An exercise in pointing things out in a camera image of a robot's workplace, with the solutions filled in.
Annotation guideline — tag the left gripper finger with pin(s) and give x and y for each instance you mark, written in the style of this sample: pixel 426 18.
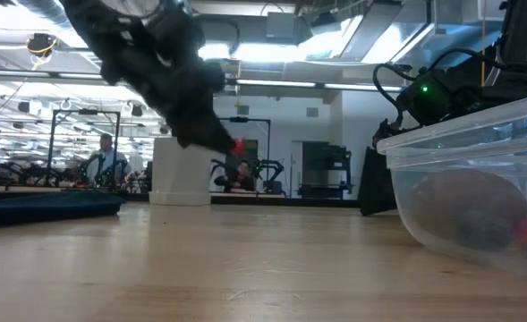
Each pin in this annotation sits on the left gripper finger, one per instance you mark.
pixel 200 125

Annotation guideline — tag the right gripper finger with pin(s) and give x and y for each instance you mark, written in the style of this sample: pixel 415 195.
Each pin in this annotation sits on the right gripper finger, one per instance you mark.
pixel 377 188

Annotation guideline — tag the small red toy cherry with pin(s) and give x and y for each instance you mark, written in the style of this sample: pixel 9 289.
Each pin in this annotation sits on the small red toy cherry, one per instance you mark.
pixel 240 146

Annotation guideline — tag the brown toy kiwi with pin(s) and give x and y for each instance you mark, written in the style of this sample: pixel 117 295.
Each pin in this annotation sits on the brown toy kiwi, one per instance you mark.
pixel 446 197

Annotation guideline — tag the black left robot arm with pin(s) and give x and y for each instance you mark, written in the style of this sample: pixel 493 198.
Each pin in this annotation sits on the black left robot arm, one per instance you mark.
pixel 97 27

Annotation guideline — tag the background black robot arm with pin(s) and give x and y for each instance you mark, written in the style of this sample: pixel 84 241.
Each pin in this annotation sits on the background black robot arm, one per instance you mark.
pixel 273 186

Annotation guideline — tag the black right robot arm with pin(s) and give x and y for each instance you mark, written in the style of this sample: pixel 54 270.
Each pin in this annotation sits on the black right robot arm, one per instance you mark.
pixel 522 44

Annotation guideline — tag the clear plastic tupperware container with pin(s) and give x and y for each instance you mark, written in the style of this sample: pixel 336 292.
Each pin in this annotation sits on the clear plastic tupperware container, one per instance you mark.
pixel 469 147

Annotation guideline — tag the dark storage cabinet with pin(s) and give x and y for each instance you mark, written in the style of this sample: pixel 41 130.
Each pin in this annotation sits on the dark storage cabinet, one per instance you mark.
pixel 325 170

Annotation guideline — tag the white plant pot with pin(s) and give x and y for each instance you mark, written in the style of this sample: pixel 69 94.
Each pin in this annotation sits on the white plant pot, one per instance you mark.
pixel 182 179

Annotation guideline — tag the black ceiling spotlight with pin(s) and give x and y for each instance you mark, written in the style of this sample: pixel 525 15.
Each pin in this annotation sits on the black ceiling spotlight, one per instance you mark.
pixel 23 107
pixel 137 111

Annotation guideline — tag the person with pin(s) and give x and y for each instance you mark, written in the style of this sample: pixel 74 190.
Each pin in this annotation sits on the person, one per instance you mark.
pixel 107 158
pixel 244 172

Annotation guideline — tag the dark blue cloth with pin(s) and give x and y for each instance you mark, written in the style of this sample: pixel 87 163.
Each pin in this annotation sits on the dark blue cloth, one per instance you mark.
pixel 44 209

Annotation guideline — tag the grey wall speaker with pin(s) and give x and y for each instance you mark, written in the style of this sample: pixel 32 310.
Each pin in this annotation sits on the grey wall speaker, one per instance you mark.
pixel 312 112
pixel 243 110

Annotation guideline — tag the black gantry frame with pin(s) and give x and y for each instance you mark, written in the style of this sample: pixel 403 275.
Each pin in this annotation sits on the black gantry frame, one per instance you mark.
pixel 51 147
pixel 245 119

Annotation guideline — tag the black aluminium table frame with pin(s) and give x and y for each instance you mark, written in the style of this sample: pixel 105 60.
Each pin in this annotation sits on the black aluminium table frame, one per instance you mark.
pixel 325 202

